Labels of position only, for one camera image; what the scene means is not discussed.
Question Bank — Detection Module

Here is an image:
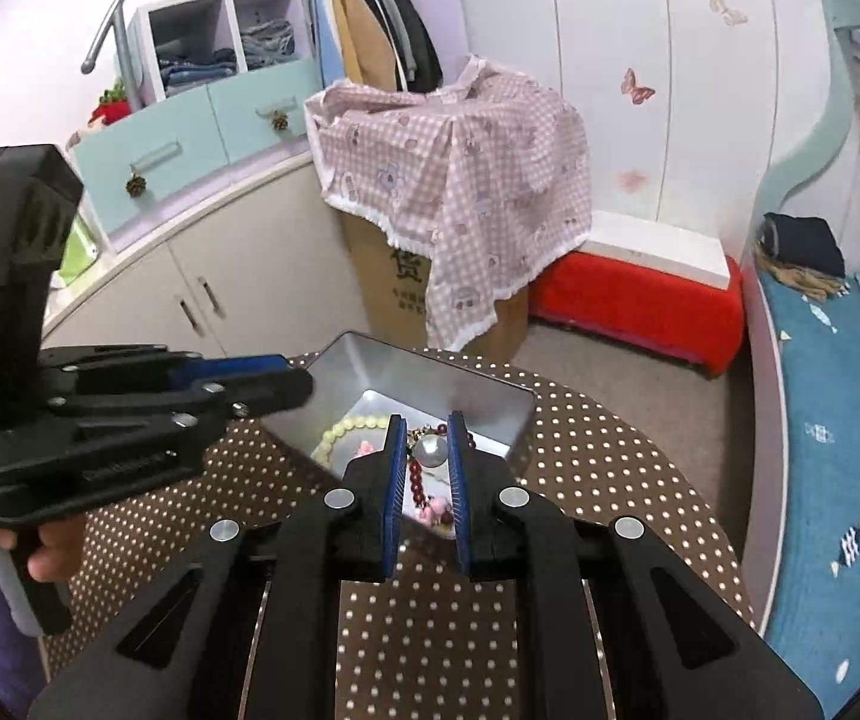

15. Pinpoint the white wardrobe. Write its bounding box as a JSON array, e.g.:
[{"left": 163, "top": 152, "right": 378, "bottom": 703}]
[{"left": 449, "top": 0, "right": 832, "bottom": 263}]

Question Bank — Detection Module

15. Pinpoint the row of hanging clothes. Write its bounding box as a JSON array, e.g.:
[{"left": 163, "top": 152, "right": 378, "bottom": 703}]
[{"left": 296, "top": 0, "right": 444, "bottom": 91}]

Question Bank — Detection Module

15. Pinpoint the cream bead bracelet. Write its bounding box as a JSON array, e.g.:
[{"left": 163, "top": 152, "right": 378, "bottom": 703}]
[{"left": 310, "top": 415, "right": 393, "bottom": 466}]

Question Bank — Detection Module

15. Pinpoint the person's left hand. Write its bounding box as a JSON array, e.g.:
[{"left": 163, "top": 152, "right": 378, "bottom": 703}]
[{"left": 0, "top": 499, "right": 85, "bottom": 584}]

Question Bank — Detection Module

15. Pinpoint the blue printed bed sheet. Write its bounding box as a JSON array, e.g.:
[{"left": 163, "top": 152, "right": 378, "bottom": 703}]
[{"left": 756, "top": 270, "right": 860, "bottom": 717}]

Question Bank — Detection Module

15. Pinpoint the grey metal handrail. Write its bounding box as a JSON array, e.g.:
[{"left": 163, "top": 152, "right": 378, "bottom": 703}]
[{"left": 81, "top": 0, "right": 165, "bottom": 95}]

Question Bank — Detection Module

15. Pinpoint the teal drawer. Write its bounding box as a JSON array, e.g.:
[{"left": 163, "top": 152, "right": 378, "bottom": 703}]
[
  {"left": 205, "top": 60, "right": 322, "bottom": 164},
  {"left": 74, "top": 94, "right": 225, "bottom": 237}
]

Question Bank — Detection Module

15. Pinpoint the red plush toy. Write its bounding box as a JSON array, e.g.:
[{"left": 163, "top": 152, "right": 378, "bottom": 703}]
[{"left": 89, "top": 82, "right": 131, "bottom": 125}]

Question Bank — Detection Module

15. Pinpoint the folded jeans pile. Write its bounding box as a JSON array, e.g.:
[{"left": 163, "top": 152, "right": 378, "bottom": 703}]
[
  {"left": 156, "top": 49, "right": 237, "bottom": 95},
  {"left": 241, "top": 19, "right": 297, "bottom": 67}
]

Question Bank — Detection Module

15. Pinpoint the brown polka dot tablecloth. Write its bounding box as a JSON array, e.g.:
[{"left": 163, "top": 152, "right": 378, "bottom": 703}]
[{"left": 40, "top": 349, "right": 757, "bottom": 720}]

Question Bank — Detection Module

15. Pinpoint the beige cabinet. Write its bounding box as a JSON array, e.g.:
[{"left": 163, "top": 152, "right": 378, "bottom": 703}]
[{"left": 40, "top": 142, "right": 371, "bottom": 361}]

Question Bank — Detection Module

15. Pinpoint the dark red bead bracelet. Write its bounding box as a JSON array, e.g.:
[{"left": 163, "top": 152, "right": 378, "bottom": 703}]
[{"left": 407, "top": 424, "right": 452, "bottom": 522}]

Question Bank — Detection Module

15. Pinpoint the cardboard box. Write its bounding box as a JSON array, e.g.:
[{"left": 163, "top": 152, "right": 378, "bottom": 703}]
[{"left": 336, "top": 206, "right": 530, "bottom": 365}]

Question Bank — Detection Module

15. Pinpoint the white board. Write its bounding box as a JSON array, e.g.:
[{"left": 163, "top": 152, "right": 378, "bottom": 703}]
[{"left": 584, "top": 210, "right": 731, "bottom": 287}]

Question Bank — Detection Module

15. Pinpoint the red stool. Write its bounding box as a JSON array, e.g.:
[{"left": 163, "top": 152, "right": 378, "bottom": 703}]
[{"left": 527, "top": 247, "right": 746, "bottom": 377}]

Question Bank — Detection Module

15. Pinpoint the teal bunk bed frame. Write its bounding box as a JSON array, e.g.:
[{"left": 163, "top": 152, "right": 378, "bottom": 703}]
[{"left": 741, "top": 0, "right": 860, "bottom": 623}]

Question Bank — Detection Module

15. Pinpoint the green printed bag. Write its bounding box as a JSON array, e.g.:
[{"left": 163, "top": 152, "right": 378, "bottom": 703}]
[{"left": 59, "top": 217, "right": 97, "bottom": 278}]

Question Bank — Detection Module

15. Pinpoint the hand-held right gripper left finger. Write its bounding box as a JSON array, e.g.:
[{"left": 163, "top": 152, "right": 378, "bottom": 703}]
[{"left": 27, "top": 412, "right": 410, "bottom": 720}]

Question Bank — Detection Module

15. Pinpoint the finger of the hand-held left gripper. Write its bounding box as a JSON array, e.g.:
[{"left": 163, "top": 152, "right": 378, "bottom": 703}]
[
  {"left": 38, "top": 343, "right": 296, "bottom": 395},
  {"left": 53, "top": 366, "right": 316, "bottom": 430}
]

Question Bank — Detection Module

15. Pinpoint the grey metal box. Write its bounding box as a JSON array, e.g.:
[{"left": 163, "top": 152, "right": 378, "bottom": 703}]
[{"left": 261, "top": 330, "right": 537, "bottom": 541}]

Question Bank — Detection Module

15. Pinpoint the pink checked cloth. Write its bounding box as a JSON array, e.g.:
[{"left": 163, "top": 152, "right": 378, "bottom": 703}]
[{"left": 304, "top": 54, "right": 594, "bottom": 353}]

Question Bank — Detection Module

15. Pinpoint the red butterfly sticker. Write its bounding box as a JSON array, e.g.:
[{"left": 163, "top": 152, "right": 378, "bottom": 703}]
[{"left": 620, "top": 67, "right": 657, "bottom": 106}]

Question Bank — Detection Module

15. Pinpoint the brown folded cloth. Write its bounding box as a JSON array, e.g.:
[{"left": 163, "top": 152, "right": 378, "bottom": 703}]
[{"left": 756, "top": 240, "right": 855, "bottom": 301}]

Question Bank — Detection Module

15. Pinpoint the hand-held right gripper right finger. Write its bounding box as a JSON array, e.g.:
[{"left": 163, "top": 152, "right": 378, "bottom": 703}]
[{"left": 447, "top": 410, "right": 827, "bottom": 720}]

